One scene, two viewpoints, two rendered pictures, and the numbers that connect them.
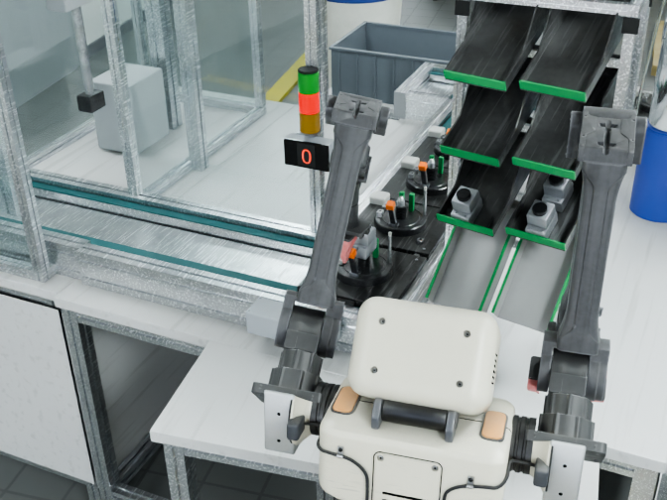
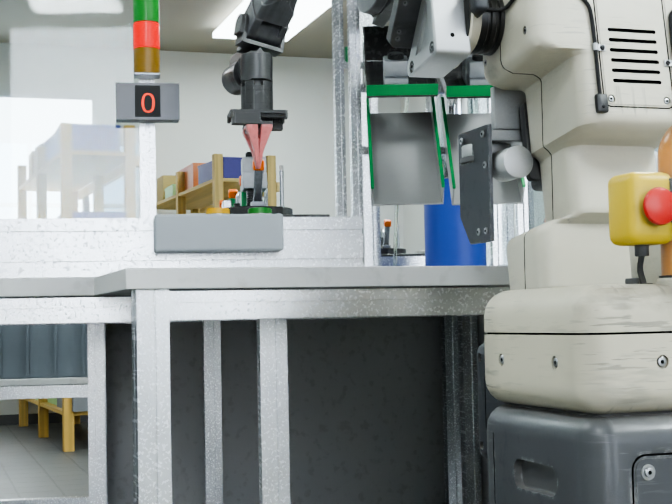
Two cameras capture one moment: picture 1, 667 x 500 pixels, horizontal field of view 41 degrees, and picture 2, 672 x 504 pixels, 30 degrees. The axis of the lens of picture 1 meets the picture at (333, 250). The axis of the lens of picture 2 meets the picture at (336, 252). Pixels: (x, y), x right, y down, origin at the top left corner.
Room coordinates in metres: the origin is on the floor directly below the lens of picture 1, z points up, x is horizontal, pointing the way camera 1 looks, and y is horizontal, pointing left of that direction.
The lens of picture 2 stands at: (-0.14, 1.11, 0.78)
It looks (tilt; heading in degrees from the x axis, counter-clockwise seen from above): 3 degrees up; 325
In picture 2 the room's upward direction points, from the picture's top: 1 degrees counter-clockwise
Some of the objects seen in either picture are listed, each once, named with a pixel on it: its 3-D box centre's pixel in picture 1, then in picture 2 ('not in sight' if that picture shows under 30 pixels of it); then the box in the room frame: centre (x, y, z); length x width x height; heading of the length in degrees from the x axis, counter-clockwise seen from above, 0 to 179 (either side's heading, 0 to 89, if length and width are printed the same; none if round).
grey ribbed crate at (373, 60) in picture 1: (409, 65); (5, 342); (3.96, -0.36, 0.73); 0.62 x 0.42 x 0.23; 65
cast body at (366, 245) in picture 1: (364, 237); (253, 172); (1.85, -0.08, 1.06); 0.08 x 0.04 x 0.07; 153
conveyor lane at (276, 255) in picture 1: (260, 262); not in sight; (1.99, 0.19, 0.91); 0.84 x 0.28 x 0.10; 65
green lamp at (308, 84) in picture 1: (308, 81); (146, 10); (2.03, 0.05, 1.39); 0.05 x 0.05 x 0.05
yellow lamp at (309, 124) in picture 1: (310, 120); (146, 62); (2.03, 0.05, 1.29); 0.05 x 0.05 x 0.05
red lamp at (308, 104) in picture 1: (309, 101); (146, 36); (2.03, 0.05, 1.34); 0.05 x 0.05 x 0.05
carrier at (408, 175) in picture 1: (431, 171); not in sight; (2.30, -0.28, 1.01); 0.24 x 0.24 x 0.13; 65
